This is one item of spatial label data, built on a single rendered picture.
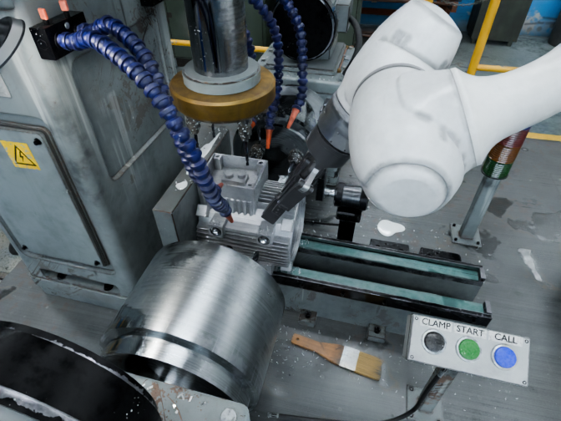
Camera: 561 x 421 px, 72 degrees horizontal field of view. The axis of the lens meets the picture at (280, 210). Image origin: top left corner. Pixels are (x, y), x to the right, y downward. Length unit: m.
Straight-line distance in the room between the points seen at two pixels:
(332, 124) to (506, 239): 0.83
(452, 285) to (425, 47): 0.61
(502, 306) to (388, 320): 0.31
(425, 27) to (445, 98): 0.14
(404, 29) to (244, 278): 0.39
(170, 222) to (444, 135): 0.51
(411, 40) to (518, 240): 0.90
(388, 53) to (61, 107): 0.46
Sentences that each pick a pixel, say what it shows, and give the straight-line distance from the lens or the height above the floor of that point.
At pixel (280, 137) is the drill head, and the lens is 0.97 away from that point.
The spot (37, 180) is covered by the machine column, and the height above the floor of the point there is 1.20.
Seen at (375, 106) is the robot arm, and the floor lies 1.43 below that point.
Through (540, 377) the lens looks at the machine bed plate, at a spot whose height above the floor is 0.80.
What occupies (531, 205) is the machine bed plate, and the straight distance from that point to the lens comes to 1.46.
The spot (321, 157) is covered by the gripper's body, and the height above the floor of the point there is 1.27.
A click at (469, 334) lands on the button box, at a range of 0.68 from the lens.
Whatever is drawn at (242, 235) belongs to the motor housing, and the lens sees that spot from 0.78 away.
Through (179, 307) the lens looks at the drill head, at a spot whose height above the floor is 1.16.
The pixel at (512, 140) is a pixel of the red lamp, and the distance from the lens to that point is 1.03.
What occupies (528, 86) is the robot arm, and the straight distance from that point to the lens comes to 0.43.
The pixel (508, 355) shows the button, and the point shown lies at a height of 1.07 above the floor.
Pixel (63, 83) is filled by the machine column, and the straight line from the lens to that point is 0.66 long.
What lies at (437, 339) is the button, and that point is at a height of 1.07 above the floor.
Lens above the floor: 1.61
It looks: 42 degrees down
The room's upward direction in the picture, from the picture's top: straight up
